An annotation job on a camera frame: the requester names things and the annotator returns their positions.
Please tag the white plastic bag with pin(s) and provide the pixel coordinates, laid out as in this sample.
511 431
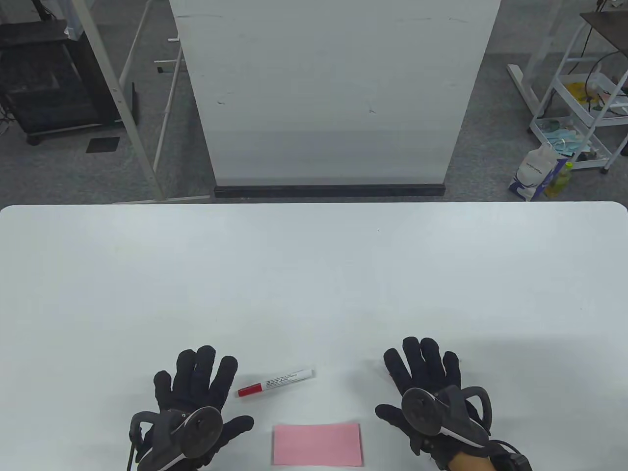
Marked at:
532 169

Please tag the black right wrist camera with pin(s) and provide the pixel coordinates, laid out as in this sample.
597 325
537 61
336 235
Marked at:
512 463

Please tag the black floor plate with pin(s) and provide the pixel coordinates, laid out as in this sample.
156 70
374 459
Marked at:
103 144

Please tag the person's left hand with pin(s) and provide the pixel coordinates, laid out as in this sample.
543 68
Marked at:
196 378

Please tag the black cabinet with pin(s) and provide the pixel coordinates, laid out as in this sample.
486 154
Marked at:
44 83

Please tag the white frame stand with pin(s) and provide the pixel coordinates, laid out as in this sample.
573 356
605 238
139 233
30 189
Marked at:
117 93

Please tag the teal cloth pile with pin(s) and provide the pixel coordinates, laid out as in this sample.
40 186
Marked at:
564 137

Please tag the yellow packet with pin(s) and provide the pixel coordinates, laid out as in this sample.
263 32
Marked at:
579 91

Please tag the pink heart outline paper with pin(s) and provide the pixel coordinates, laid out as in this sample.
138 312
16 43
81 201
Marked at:
318 444

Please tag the white whiteboard panel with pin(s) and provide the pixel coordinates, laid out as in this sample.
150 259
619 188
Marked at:
333 98

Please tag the white marker with red cap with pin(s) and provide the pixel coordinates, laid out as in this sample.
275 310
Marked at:
284 379

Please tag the yellow green bottle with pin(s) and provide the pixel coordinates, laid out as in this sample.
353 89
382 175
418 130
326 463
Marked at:
559 181

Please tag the white utility cart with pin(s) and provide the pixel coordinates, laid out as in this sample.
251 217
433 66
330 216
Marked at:
576 106

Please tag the person's right forearm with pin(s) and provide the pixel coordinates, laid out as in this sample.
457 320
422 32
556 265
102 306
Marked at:
471 463

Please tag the person's right hand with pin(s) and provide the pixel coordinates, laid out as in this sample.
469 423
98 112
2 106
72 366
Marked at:
422 368

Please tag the white table leg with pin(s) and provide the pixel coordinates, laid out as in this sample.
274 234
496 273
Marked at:
520 83

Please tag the black panel base bar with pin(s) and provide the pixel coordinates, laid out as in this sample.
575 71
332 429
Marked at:
328 191

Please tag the black hand controller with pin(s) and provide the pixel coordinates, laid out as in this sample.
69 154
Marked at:
422 409
201 431

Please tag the dark wooden side table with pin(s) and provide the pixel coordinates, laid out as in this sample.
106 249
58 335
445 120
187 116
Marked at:
608 27

